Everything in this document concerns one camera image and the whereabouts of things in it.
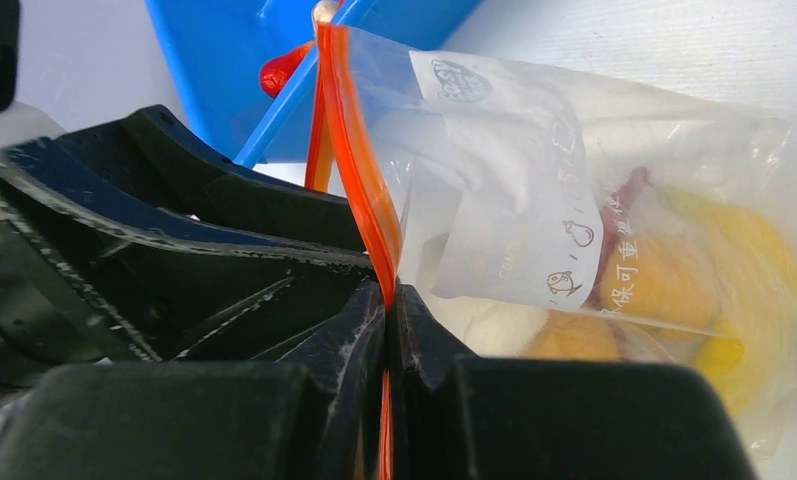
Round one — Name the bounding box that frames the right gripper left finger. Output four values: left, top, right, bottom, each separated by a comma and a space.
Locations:
0, 281, 385, 479

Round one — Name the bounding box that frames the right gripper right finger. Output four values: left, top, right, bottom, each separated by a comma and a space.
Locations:
389, 285, 755, 479

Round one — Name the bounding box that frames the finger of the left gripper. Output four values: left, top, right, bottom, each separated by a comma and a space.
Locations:
56, 105, 365, 252

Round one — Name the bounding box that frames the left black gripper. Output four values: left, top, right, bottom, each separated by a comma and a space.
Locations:
0, 138, 374, 407

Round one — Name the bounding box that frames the white toy mushroom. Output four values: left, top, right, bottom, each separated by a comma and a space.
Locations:
371, 109, 552, 359

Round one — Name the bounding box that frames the clear zip bag orange zipper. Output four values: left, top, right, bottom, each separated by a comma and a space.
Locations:
306, 23, 797, 459

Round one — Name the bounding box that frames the red toy chili pepper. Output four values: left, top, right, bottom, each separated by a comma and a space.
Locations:
599, 167, 651, 270

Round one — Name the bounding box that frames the yellow toy banana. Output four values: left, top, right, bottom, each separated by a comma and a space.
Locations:
660, 188, 797, 414

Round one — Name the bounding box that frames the orange toy mango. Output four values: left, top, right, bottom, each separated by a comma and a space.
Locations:
521, 233, 721, 363

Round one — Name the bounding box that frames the blue plastic bin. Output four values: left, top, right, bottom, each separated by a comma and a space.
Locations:
144, 0, 485, 168

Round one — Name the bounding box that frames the red toy wax apple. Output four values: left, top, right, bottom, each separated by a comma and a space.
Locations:
259, 41, 313, 99

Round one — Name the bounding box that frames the beige toy garlic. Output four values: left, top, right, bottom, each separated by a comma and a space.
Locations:
311, 0, 340, 25

